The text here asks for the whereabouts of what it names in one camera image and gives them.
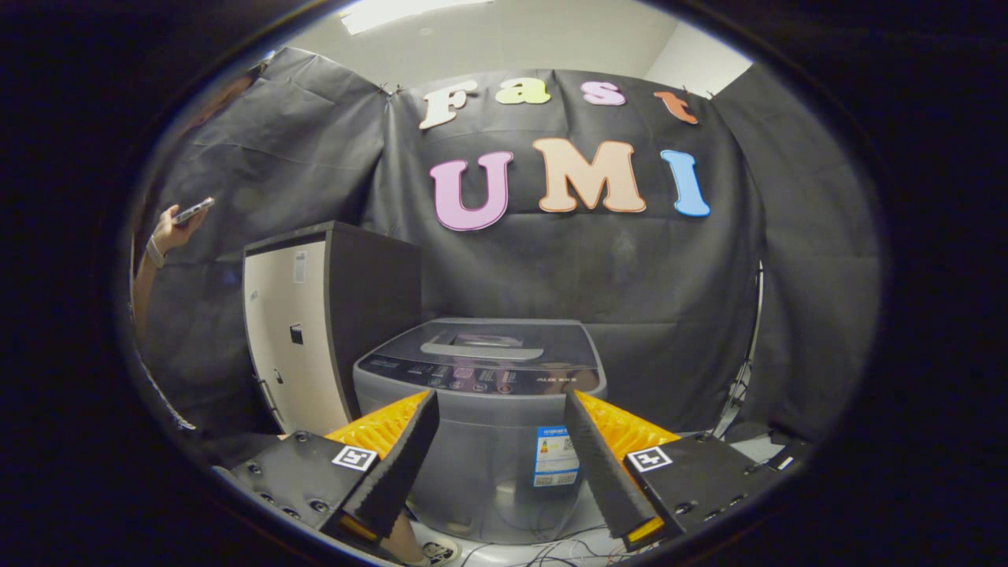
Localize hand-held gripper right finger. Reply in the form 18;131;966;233
563;390;788;552

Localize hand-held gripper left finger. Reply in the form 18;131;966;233
228;390;440;552

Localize grey washing machine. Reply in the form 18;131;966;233
353;317;608;546

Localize dark washing machine lid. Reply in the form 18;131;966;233
364;318;603;372

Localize person's leg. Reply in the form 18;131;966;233
382;512;426;565

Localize dark cabinet with beige door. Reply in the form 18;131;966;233
243;220;422;436

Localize light stand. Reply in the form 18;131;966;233
713;264;765;438

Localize black backdrop cloth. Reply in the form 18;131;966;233
130;46;881;442

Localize floor cables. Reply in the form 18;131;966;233
461;526;654;567

